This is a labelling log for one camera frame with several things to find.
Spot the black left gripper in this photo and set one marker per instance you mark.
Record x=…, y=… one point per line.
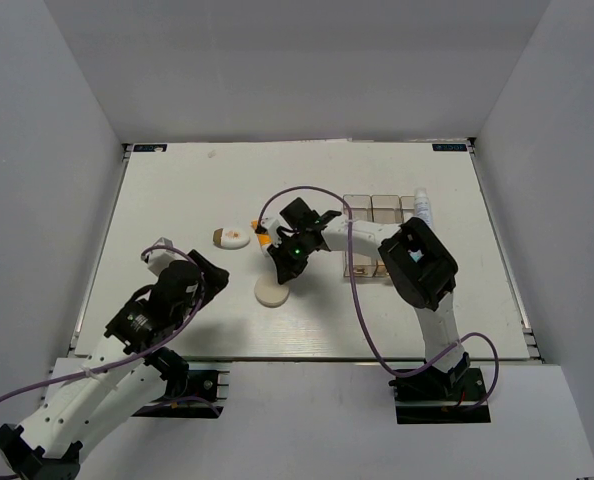
x=214, y=279

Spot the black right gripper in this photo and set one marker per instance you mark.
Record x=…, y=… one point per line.
x=287, y=269

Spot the round beige powder puff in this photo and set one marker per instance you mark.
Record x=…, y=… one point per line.
x=269, y=293

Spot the white spray bottle clear cap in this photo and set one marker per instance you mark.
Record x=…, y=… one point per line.
x=422, y=206

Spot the pink teal gradient spray bottle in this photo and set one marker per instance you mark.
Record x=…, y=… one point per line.
x=416, y=256

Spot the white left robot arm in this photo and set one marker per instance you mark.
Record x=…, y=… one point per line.
x=130, y=369

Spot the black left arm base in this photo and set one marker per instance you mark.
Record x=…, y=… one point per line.
x=201, y=396

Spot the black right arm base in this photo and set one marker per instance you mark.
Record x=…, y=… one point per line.
x=419, y=400

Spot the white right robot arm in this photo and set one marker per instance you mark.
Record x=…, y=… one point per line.
x=420, y=268

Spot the orange cream tube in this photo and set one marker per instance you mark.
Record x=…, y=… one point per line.
x=264, y=240

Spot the white oval compact bottle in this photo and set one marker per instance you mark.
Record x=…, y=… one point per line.
x=230, y=238

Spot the clear organizer bin left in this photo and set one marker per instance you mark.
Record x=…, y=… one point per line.
x=360, y=207

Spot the clear organizer bin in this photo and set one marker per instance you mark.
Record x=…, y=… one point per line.
x=360, y=207
x=386, y=209
x=407, y=205

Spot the clear organizer bin middle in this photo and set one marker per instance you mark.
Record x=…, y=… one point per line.
x=386, y=209

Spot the clear organizer bin right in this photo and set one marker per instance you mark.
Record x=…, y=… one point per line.
x=407, y=205

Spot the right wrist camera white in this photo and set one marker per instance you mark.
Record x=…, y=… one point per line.
x=269, y=227

